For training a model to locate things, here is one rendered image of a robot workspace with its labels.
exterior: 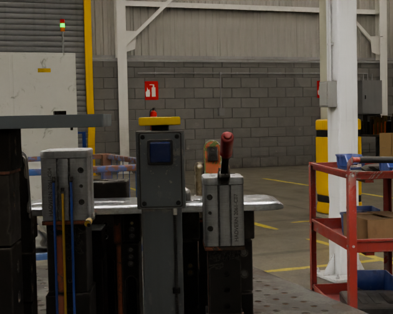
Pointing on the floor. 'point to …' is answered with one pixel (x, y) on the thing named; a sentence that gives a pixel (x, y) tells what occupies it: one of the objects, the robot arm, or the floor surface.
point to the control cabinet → (34, 97)
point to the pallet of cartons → (392, 144)
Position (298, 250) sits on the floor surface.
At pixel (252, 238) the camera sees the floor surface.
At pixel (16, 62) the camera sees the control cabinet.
